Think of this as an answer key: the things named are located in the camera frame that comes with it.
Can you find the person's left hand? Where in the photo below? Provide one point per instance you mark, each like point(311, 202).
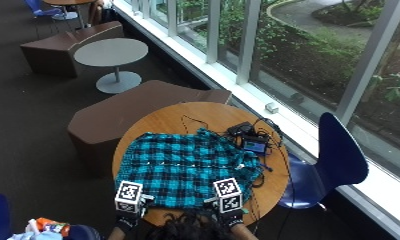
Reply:
point(129, 220)

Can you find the person's right hand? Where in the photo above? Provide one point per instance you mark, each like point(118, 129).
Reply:
point(234, 218)

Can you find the white marker cube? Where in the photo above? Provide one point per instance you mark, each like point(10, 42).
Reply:
point(229, 193)
point(129, 196)

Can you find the dark blue bag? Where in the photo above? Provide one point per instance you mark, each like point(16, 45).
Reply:
point(85, 232)

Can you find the orange snack packet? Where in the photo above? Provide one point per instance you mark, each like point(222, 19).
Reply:
point(54, 226)

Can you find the teal black plaid shirt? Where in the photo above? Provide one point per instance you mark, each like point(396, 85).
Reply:
point(182, 163)

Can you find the black device with blue screen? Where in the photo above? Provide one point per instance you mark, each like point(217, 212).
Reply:
point(255, 145)

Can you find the black box device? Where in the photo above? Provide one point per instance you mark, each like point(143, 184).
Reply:
point(241, 128)

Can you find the dark blue plastic chair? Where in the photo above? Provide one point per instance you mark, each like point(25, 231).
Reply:
point(338, 156)

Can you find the large brown angular bench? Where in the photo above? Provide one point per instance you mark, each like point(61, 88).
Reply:
point(121, 116)

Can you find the small white sill block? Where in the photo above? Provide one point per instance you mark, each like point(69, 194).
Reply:
point(273, 107)

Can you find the small dark sill object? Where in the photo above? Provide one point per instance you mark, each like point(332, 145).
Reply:
point(298, 98)

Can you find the small brown angular bench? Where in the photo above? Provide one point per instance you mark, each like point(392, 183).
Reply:
point(54, 50)

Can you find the blue chair with metal legs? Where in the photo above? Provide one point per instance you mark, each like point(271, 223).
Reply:
point(41, 10)

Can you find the grey round pedestal table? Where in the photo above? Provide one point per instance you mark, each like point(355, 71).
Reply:
point(111, 51)

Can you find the round wooden pedestal table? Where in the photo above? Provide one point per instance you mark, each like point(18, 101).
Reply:
point(68, 2)

